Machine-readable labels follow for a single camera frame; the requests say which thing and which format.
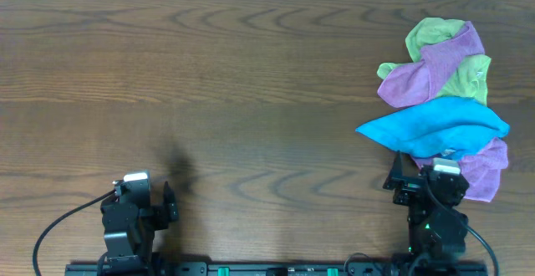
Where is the purple cloth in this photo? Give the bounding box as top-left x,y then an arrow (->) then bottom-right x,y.
411,137 -> 509,202
376,20 -> 486,109

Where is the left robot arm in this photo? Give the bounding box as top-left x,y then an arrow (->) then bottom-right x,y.
96,179 -> 178,276

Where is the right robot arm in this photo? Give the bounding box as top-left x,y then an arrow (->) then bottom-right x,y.
383,151 -> 469,261

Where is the blue cloth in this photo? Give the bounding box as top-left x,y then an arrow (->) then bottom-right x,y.
355,96 -> 510,161

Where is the purple cloth in pile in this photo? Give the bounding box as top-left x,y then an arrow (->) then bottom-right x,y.
376,20 -> 486,109

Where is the green cloth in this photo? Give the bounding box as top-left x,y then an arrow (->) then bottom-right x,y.
376,17 -> 492,107

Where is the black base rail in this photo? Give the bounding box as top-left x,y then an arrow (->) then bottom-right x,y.
64,262 -> 489,276

